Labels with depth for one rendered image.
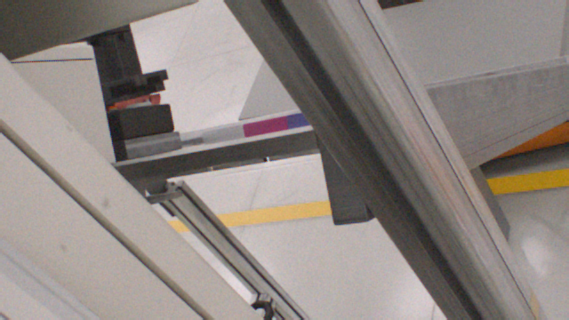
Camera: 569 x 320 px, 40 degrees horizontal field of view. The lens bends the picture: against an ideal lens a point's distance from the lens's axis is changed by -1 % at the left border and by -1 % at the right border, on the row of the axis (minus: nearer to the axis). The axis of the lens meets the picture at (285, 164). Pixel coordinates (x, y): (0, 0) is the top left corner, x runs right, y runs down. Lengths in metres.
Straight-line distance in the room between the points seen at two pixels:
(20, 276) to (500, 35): 1.19
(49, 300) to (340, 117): 0.17
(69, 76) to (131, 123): 0.22
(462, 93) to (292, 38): 0.26
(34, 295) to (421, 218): 0.22
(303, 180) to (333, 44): 1.92
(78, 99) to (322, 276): 1.52
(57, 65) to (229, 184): 1.90
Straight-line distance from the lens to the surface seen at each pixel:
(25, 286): 0.21
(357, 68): 0.32
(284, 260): 2.08
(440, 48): 1.38
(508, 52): 1.32
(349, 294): 1.92
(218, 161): 0.43
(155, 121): 0.75
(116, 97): 0.98
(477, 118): 0.59
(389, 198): 0.38
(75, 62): 0.52
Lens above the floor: 1.44
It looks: 39 degrees down
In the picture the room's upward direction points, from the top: 38 degrees counter-clockwise
